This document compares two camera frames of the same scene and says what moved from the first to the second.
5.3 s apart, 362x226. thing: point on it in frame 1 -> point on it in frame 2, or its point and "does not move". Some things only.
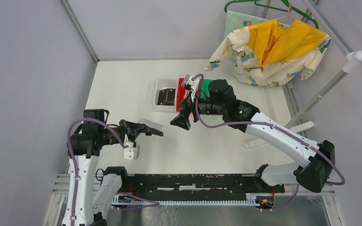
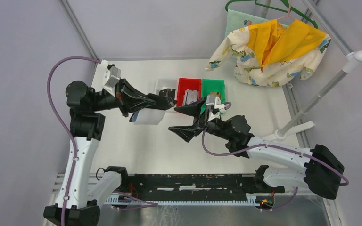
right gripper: [182, 120] -> [188, 132]
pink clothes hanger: [287, 13] does not move
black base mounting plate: [196, 187] does not move
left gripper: [131, 129] -> [124, 94]
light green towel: [235, 20] does not move
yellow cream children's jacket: [267, 52] does not move
